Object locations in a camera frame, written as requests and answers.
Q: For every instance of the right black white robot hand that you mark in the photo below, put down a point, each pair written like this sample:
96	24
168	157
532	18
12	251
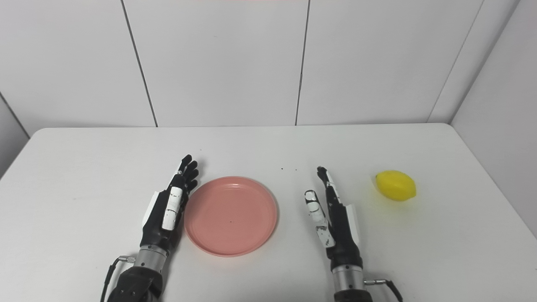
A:
335	222

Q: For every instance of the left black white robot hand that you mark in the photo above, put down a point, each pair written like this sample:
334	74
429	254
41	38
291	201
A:
165	214

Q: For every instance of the pink round plate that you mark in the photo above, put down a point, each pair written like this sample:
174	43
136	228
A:
230	216

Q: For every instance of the yellow lemon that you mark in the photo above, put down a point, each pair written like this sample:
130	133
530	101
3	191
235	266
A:
395	185

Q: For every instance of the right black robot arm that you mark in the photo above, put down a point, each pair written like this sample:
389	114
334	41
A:
351	287

